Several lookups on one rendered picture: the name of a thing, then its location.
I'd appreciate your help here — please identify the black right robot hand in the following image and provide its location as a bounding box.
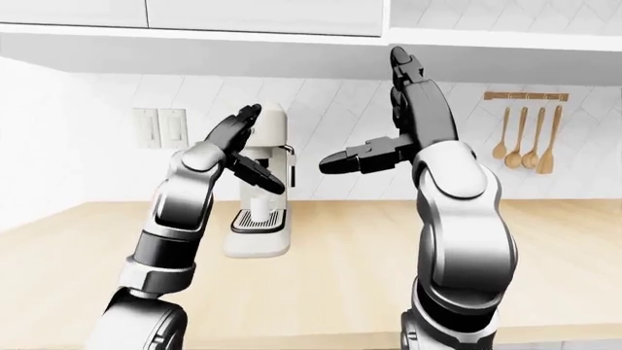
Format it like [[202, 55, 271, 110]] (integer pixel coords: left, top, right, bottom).
[[318, 46, 461, 176]]

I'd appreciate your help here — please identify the white espresso coffee machine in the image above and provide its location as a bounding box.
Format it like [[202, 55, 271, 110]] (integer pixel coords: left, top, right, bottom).
[[223, 102, 299, 260]]

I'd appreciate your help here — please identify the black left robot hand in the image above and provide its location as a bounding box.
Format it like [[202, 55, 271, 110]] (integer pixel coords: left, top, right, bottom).
[[204, 103, 286, 194]]

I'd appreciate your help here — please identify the small wooden spoon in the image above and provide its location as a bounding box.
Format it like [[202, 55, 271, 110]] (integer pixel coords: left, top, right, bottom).
[[492, 106, 512, 160]]

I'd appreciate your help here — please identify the wooden utensil wall rack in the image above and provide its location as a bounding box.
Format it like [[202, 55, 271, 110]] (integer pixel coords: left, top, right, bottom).
[[483, 90, 570, 102]]

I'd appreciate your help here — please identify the wooden spatula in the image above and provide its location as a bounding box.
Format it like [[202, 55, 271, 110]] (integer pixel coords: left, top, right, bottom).
[[536, 104, 564, 175]]

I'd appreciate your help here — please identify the white wall switch plate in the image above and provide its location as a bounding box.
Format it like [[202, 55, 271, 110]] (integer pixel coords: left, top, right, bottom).
[[133, 107, 162, 150], [158, 108, 190, 150]]

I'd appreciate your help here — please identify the white coffee cup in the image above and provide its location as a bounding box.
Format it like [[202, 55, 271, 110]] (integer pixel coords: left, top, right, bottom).
[[249, 193, 274, 224]]

